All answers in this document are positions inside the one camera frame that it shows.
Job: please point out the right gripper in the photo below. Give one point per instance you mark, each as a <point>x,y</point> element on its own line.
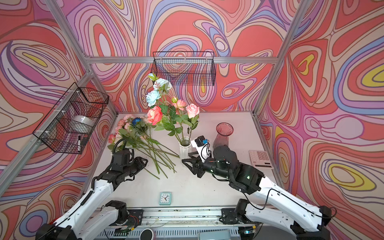
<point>194,170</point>

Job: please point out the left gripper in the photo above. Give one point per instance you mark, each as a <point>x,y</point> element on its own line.
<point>140,164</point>

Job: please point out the pink glass vase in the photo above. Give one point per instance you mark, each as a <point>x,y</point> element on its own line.
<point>224,130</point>

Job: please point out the red pink rose stem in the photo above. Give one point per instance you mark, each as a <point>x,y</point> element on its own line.
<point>165,118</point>

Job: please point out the pink carnation flower stem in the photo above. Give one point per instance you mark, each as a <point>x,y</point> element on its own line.
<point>179,106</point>

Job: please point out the pale blue flower stem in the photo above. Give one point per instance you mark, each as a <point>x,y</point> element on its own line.
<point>160,94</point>

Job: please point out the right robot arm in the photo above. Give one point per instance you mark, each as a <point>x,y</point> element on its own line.
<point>265,201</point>

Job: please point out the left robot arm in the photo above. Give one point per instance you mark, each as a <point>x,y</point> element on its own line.
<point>78,223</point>

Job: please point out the white ribbed vase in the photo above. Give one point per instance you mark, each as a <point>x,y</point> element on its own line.
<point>185,148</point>

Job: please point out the pile of artificial flowers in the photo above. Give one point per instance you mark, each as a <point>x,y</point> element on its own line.
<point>135,133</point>

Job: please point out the small teal clock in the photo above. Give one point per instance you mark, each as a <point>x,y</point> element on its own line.
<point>165,198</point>

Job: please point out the black marker in basket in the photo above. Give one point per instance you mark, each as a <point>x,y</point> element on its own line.
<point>79,147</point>

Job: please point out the pink calculator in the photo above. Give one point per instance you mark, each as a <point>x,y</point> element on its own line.
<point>260,159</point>

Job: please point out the white bowl in basket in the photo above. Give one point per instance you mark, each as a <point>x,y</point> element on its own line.
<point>81,124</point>

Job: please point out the black white round cup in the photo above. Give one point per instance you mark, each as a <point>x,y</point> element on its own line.
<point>147,234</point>

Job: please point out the grey box at bottom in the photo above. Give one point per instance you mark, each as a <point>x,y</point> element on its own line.
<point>215,235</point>

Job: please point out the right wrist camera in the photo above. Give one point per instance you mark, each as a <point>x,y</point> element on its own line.
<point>202,145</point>

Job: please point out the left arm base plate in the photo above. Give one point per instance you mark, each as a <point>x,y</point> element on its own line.
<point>134,218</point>

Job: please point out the aluminium mounting rail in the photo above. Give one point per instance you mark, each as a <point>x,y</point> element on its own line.
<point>202,216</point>

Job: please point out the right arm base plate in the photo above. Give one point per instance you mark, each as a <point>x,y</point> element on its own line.
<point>232,216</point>

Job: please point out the black wire basket left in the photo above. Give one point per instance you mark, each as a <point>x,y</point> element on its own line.
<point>55,132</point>

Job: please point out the black wire basket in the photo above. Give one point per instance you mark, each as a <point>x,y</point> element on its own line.
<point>190,68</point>
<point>55,132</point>

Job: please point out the black wire basket back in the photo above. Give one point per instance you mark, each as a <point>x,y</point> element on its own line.
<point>190,68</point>

